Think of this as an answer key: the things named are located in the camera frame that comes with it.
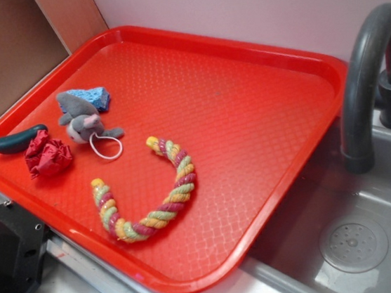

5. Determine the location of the grey plastic sink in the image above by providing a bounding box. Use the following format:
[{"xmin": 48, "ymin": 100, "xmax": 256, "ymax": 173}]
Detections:
[{"xmin": 223, "ymin": 106, "xmax": 391, "ymax": 293}]

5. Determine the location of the brown cardboard panel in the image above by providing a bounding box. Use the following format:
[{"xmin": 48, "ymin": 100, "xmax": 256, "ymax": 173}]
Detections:
[{"xmin": 0, "ymin": 0, "xmax": 107, "ymax": 116}]

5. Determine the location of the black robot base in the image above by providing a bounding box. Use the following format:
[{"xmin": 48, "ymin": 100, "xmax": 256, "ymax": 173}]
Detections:
[{"xmin": 0, "ymin": 203, "xmax": 48, "ymax": 293}]

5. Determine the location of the red plastic tray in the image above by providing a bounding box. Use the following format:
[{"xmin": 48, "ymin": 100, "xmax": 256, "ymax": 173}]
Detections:
[{"xmin": 0, "ymin": 27, "xmax": 347, "ymax": 293}]

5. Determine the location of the multicolour twisted rope toy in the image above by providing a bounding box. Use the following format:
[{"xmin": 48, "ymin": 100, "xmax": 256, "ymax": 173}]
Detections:
[{"xmin": 91, "ymin": 136, "xmax": 197, "ymax": 244}]

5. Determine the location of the grey plush elephant toy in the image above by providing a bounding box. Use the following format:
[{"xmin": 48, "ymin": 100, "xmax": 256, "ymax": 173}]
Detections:
[{"xmin": 56, "ymin": 92, "xmax": 125, "ymax": 161}]

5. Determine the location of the blue sponge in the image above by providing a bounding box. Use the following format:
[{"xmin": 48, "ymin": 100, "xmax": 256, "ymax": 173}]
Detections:
[{"xmin": 66, "ymin": 86, "xmax": 111, "ymax": 112}]

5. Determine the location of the grey plastic faucet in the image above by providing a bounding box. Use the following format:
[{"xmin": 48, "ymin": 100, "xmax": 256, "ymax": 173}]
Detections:
[{"xmin": 340, "ymin": 3, "xmax": 391, "ymax": 174}]

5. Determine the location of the crumpled red cloth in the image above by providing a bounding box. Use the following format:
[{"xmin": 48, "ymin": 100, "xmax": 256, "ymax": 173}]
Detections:
[{"xmin": 24, "ymin": 130, "xmax": 73, "ymax": 179}]

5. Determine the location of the metal rail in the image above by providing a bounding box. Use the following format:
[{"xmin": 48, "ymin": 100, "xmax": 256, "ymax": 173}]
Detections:
[{"xmin": 0, "ymin": 152, "xmax": 199, "ymax": 293}]

